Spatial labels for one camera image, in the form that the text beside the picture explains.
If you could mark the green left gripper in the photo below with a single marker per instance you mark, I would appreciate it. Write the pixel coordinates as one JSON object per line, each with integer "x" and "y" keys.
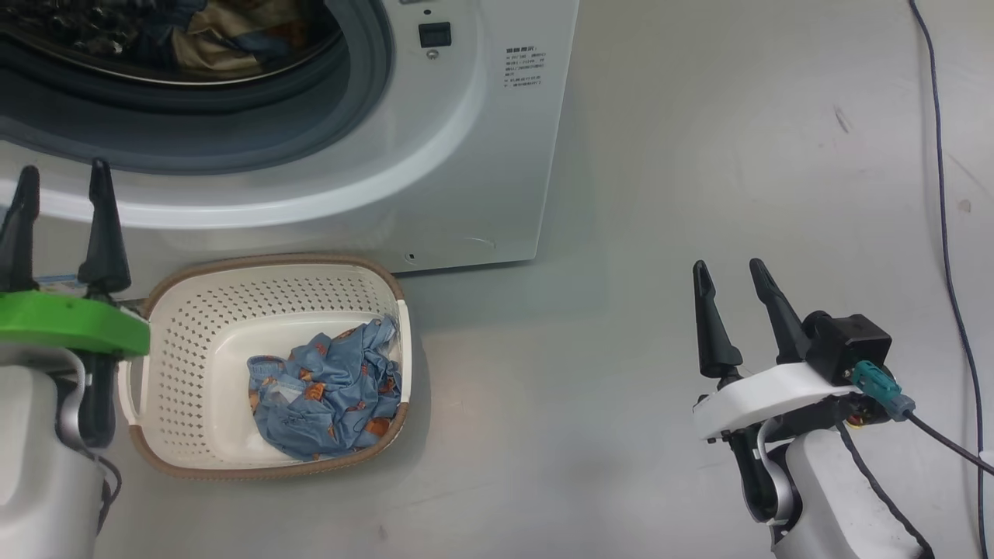
{"x": 70, "y": 322}

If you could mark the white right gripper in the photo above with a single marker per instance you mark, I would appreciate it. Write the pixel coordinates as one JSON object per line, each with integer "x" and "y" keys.
{"x": 761, "y": 396}

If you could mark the blue garment with orange print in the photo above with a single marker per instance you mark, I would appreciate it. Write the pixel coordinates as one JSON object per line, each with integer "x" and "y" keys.
{"x": 326, "y": 396}

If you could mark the white front-load washing machine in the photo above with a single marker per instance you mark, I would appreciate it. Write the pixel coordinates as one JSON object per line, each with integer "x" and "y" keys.
{"x": 466, "y": 171}

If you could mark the blue white energy label sticker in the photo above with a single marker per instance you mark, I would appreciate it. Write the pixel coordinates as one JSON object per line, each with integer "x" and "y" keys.
{"x": 58, "y": 285}

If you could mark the white laundry basket brown rim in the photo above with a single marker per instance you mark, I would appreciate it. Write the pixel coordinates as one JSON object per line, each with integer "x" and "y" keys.
{"x": 217, "y": 357}

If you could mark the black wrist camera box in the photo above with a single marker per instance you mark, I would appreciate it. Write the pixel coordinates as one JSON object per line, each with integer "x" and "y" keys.
{"x": 850, "y": 345}

